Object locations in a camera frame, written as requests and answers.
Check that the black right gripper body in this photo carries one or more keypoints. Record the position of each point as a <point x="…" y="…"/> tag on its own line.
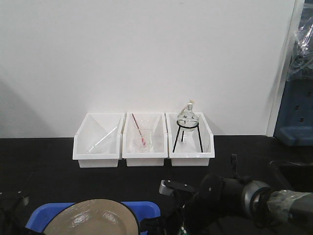
<point x="172" y="223"/>

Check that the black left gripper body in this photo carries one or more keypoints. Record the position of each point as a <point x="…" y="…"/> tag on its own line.
<point x="10" y="202"/>

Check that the blue plastic tray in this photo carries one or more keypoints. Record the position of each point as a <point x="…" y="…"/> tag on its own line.
<point x="45" y="213"/>

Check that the beige plate with black rim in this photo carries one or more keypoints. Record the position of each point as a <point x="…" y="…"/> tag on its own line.
<point x="94" y="217"/>

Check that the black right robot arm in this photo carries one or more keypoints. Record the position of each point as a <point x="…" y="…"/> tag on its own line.
<point x="194" y="211"/>

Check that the right white storage bin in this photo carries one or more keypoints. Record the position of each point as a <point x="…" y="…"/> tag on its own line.
<point x="189" y="148"/>

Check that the white storage bin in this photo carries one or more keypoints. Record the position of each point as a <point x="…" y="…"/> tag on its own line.
<point x="189" y="148"/>
<point x="93" y="127"/>
<point x="159" y="151"/>

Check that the clear glass beaker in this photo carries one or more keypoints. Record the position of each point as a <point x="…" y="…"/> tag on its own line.
<point x="143" y="136"/>

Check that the middle white storage bin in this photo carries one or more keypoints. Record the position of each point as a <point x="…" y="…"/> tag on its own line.
<point x="159" y="151"/>

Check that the glass alcohol lamp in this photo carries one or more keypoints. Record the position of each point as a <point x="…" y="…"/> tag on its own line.
<point x="187" y="117"/>

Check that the left white storage bin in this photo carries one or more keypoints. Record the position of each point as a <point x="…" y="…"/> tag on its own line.
<point x="93" y="127"/>

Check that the clear glass rod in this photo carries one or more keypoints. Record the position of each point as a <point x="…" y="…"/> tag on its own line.
<point x="103" y="144"/>

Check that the black sink basin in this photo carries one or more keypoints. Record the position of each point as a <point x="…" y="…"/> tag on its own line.
<point x="296" y="176"/>

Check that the clear plastic wrap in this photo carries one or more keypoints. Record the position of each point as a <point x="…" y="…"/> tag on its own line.
<point x="301" y="64"/>

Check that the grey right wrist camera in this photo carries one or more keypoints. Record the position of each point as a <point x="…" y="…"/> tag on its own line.
<point x="167" y="187"/>

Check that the black wire tripod stand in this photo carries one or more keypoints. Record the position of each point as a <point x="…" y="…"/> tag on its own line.
<point x="188" y="128"/>

